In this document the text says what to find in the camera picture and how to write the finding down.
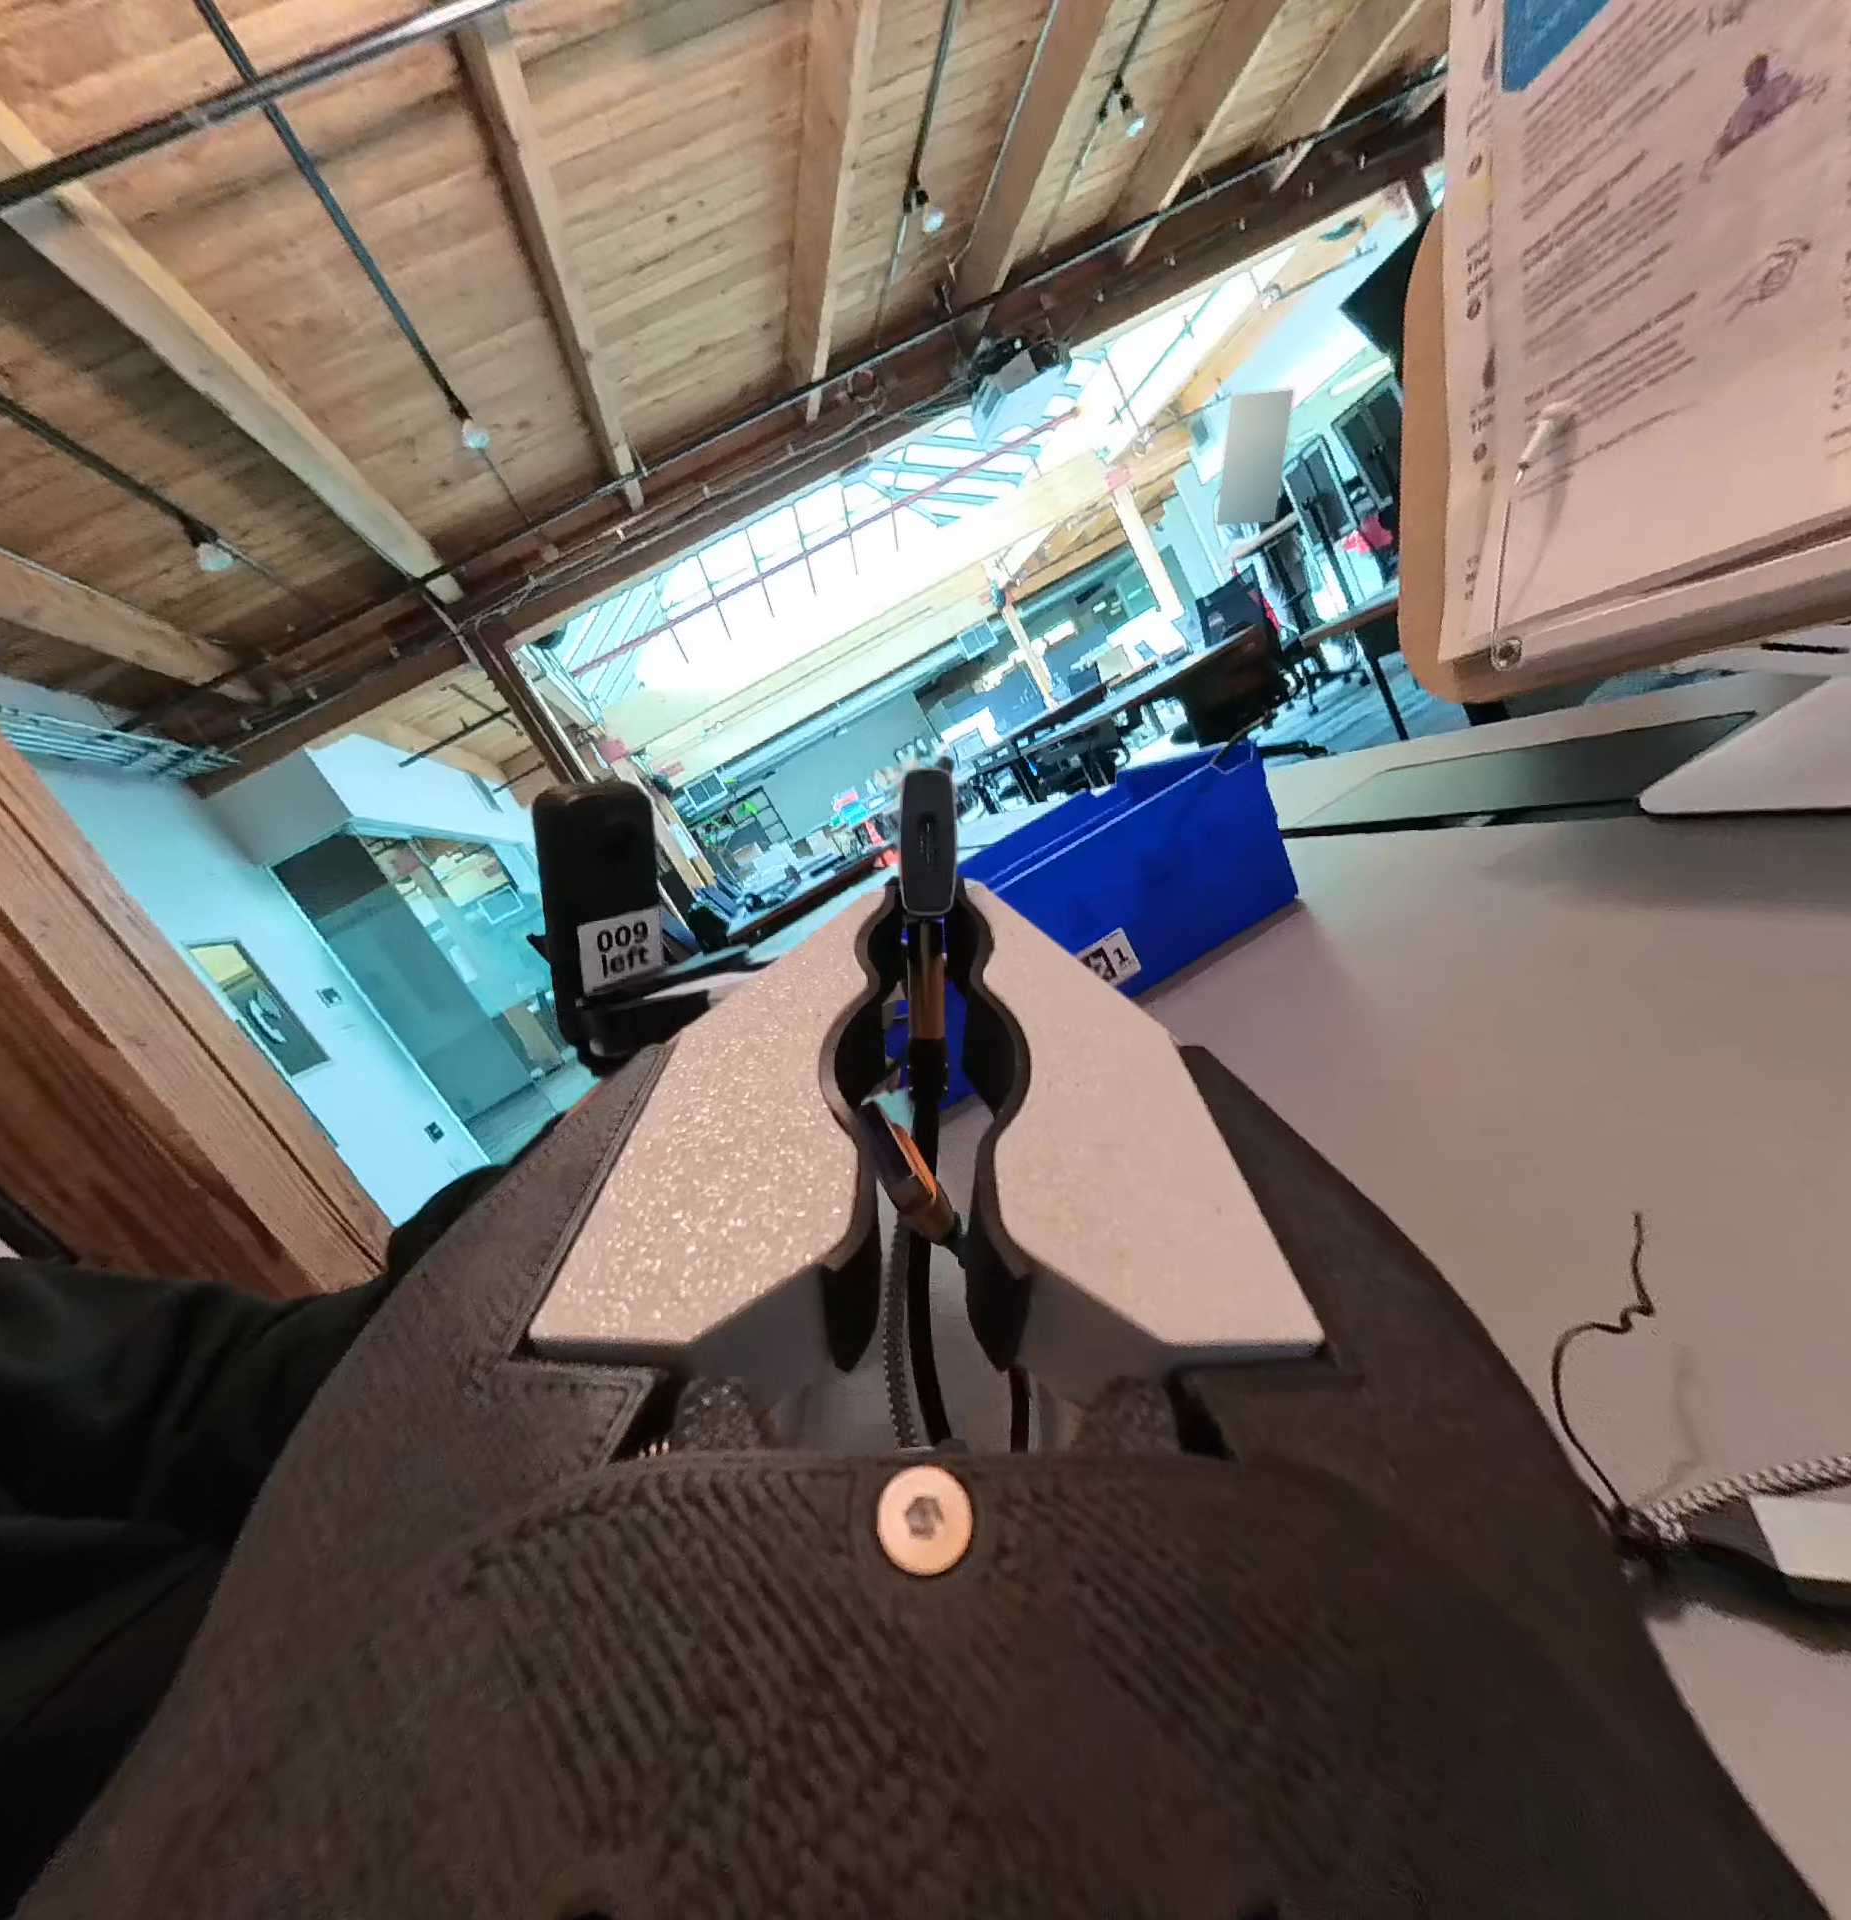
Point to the large printed instruction sheet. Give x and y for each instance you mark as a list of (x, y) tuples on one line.
[(1470, 376)]

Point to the blue bin with tag sticker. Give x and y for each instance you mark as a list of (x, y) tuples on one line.
[(1166, 870)]

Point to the sheet with blue banner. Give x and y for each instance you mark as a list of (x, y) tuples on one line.
[(1692, 300)]

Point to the framed wall picture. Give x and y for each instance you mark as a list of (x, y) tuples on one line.
[(258, 1006)]

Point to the ceiling projector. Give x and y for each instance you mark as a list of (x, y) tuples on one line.
[(1014, 382)]

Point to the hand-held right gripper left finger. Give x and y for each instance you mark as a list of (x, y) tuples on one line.
[(715, 1201)]

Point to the instruction sheet on stand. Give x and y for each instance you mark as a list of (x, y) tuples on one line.
[(1429, 495)]

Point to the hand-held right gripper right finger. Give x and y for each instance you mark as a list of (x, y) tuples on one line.
[(1152, 1201)]

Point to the grey desk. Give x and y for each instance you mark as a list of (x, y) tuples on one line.
[(1466, 1081)]

